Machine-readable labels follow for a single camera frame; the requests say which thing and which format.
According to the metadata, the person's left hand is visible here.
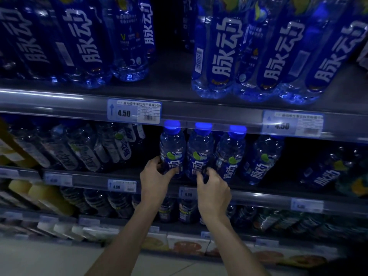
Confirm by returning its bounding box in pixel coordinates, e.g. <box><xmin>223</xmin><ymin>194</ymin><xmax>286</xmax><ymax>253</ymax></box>
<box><xmin>140</xmin><ymin>156</ymin><xmax>179</xmax><ymax>209</ymax></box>

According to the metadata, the person's right hand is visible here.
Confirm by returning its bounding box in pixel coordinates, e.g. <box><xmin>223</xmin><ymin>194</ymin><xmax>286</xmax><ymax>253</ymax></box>
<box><xmin>196</xmin><ymin>167</ymin><xmax>232</xmax><ymax>220</ymax></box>

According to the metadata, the small blue drink bottle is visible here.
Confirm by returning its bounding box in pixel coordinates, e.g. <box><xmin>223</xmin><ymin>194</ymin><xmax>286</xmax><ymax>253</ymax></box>
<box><xmin>241</xmin><ymin>135</ymin><xmax>285</xmax><ymax>186</ymax></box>
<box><xmin>159</xmin><ymin>120</ymin><xmax>187</xmax><ymax>179</ymax></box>
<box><xmin>214</xmin><ymin>125</ymin><xmax>247</xmax><ymax>182</ymax></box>
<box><xmin>186</xmin><ymin>122</ymin><xmax>215</xmax><ymax>182</ymax></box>
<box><xmin>300</xmin><ymin>152</ymin><xmax>355</xmax><ymax>191</ymax></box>

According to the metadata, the person's left forearm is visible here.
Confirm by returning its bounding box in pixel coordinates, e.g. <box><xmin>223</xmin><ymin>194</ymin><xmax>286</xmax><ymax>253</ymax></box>
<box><xmin>85</xmin><ymin>202</ymin><xmax>163</xmax><ymax>276</ymax></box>

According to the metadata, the person's right forearm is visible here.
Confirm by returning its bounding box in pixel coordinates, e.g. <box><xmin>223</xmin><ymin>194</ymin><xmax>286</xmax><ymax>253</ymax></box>
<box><xmin>201</xmin><ymin>214</ymin><xmax>269</xmax><ymax>276</ymax></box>

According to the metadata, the blue white price tag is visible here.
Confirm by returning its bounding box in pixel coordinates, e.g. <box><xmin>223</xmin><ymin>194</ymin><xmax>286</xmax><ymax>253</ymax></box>
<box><xmin>255</xmin><ymin>238</ymin><xmax>279</xmax><ymax>248</ymax></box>
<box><xmin>107</xmin><ymin>99</ymin><xmax>163</xmax><ymax>125</ymax></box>
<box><xmin>178</xmin><ymin>186</ymin><xmax>199</xmax><ymax>200</ymax></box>
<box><xmin>78</xmin><ymin>217</ymin><xmax>100</xmax><ymax>228</ymax></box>
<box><xmin>108</xmin><ymin>179</ymin><xmax>137</xmax><ymax>194</ymax></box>
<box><xmin>44</xmin><ymin>173</ymin><xmax>73</xmax><ymax>187</ymax></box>
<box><xmin>290</xmin><ymin>198</ymin><xmax>325</xmax><ymax>214</ymax></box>
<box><xmin>0</xmin><ymin>168</ymin><xmax>19</xmax><ymax>179</ymax></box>
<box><xmin>262</xmin><ymin>110</ymin><xmax>324</xmax><ymax>138</ymax></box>

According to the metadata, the grey metal shelf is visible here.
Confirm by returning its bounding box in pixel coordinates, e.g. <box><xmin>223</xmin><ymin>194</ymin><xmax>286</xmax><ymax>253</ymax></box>
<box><xmin>0</xmin><ymin>166</ymin><xmax>368</xmax><ymax>218</ymax></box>
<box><xmin>0</xmin><ymin>209</ymin><xmax>368</xmax><ymax>257</ymax></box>
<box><xmin>0</xmin><ymin>52</ymin><xmax>368</xmax><ymax>143</ymax></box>

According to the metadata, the row of orange-print boxes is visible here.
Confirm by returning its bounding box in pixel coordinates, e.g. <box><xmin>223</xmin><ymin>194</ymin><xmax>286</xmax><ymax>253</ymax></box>
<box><xmin>140</xmin><ymin>232</ymin><xmax>341</xmax><ymax>269</ymax></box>

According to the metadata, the row of dark drink bottles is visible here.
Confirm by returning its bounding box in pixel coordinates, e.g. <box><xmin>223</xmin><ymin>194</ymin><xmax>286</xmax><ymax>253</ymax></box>
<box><xmin>60</xmin><ymin>186</ymin><xmax>202</xmax><ymax>225</ymax></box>

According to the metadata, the row of clear white-label bottles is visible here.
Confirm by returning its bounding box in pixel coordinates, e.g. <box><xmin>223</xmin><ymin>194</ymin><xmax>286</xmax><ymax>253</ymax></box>
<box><xmin>9</xmin><ymin>119</ymin><xmax>147</xmax><ymax>173</ymax></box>

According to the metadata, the row of green-label bottles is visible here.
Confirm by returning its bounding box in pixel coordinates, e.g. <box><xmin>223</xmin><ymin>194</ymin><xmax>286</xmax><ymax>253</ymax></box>
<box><xmin>226</xmin><ymin>202</ymin><xmax>368</xmax><ymax>243</ymax></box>

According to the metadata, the row of white cartons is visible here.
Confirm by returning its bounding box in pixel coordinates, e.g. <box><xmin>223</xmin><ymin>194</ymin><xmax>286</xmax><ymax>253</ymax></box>
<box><xmin>37</xmin><ymin>221</ymin><xmax>122</xmax><ymax>243</ymax></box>

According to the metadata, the group of pale yellow bottles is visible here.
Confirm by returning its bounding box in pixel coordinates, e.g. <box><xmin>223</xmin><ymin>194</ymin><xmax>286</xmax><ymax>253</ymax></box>
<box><xmin>8</xmin><ymin>179</ymin><xmax>76</xmax><ymax>216</ymax></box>

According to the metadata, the row of large blue bottles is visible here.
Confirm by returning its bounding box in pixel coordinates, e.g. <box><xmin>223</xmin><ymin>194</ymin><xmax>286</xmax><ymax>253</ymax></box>
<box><xmin>0</xmin><ymin>0</ymin><xmax>368</xmax><ymax>105</ymax></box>

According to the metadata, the yellow-green drink bottle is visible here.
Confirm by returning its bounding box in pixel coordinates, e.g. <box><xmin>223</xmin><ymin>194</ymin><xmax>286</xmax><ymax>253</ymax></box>
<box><xmin>335</xmin><ymin>165</ymin><xmax>368</xmax><ymax>198</ymax></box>

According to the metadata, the group of yellow drink bottles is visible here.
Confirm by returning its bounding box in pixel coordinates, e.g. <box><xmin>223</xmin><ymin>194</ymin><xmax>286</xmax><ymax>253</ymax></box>
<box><xmin>0</xmin><ymin>118</ymin><xmax>39</xmax><ymax>170</ymax></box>

